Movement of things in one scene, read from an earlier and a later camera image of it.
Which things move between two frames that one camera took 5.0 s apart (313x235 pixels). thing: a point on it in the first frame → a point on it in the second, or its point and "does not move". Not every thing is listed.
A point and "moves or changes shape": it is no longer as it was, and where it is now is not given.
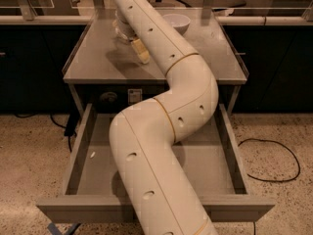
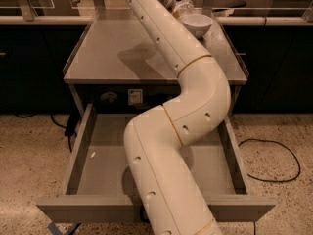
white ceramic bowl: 178,21 moves or changes shape
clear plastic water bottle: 120,35 → 185,8
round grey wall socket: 109,97 does not move
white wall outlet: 134,95 does not move
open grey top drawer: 211,159 does not move
